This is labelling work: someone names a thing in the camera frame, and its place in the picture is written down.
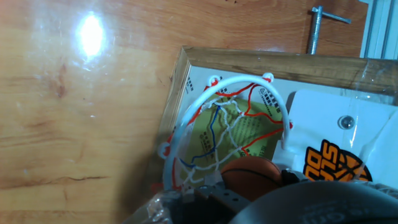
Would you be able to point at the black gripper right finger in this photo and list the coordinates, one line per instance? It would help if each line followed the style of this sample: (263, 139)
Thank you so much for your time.
(290, 178)

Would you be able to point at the white hoop with coloured net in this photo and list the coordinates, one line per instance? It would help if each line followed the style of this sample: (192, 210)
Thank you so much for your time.
(242, 76)

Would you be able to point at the glossy wooden board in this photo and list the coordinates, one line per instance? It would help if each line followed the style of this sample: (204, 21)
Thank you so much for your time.
(62, 140)

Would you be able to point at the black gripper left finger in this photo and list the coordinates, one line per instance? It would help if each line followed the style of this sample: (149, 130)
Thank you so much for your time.
(211, 208)

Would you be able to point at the small orange basketball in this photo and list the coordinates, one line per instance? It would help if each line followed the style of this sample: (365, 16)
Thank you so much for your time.
(252, 177)

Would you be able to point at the clear plastic wrap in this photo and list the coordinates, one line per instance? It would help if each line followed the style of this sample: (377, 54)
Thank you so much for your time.
(155, 208)

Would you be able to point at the metal clamp screw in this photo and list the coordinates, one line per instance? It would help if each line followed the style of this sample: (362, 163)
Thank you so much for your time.
(314, 31)

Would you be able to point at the white backboard with orange logo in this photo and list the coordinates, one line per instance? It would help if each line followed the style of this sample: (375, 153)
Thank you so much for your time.
(320, 115)

